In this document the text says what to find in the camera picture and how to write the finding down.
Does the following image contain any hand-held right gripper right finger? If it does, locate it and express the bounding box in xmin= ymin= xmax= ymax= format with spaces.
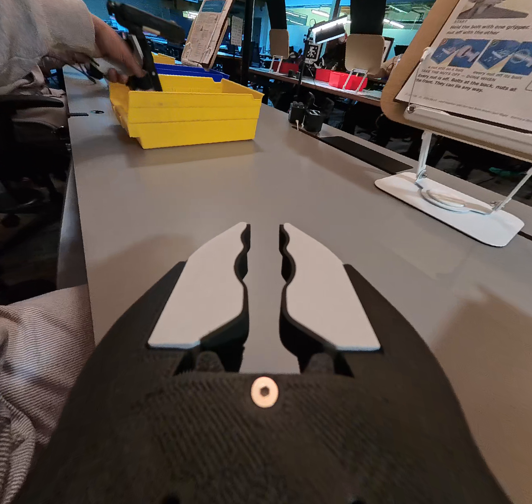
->
xmin=279 ymin=223 xmax=382 ymax=352

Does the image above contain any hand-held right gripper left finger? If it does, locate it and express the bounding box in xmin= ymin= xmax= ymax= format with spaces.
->
xmin=148 ymin=222 xmax=252 ymax=351

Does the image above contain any grey desk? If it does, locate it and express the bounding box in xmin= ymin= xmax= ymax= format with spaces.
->
xmin=56 ymin=65 xmax=532 ymax=504

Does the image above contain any bright desk lamp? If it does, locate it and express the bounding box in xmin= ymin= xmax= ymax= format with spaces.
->
xmin=309 ymin=15 xmax=348 ymax=44

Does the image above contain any person's grey sweater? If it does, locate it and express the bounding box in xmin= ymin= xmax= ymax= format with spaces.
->
xmin=0 ymin=284 xmax=96 ymax=504

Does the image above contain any black battery charger dock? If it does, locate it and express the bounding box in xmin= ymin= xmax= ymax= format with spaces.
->
xmin=288 ymin=92 xmax=336 ymax=134

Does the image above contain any wooden document stand white base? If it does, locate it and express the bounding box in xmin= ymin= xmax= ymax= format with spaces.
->
xmin=374 ymin=0 xmax=532 ymax=248

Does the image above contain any large red plastic bin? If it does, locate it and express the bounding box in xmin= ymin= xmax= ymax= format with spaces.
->
xmin=328 ymin=71 xmax=369 ymax=91

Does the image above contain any black office chair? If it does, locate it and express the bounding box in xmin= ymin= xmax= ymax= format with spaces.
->
xmin=0 ymin=94 xmax=72 ymax=226

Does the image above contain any blue plastic bin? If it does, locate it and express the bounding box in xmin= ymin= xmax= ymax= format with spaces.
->
xmin=154 ymin=63 xmax=230 ymax=83

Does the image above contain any large rounded wooden stand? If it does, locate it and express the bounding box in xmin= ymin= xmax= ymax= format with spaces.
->
xmin=344 ymin=34 xmax=385 ymax=93

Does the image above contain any small rounded wooden stand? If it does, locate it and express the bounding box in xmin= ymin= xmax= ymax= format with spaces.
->
xmin=268 ymin=28 xmax=291 ymax=73

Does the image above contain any black steel column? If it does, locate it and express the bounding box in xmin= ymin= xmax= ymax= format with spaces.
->
xmin=241 ymin=0 xmax=257 ymax=75

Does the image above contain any cardboard document stand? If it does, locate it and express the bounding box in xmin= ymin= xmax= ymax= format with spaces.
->
xmin=181 ymin=0 xmax=255 ymax=70

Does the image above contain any printed instruction sheet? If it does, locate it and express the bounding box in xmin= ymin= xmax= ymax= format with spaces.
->
xmin=395 ymin=0 xmax=532 ymax=133

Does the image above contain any small black panel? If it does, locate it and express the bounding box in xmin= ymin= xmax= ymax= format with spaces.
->
xmin=265 ymin=0 xmax=288 ymax=31

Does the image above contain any large black panel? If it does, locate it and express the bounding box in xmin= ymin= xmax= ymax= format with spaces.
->
xmin=350 ymin=0 xmax=389 ymax=36

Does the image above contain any black desk cable cover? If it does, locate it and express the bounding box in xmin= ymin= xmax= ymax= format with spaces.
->
xmin=319 ymin=136 xmax=413 ymax=175

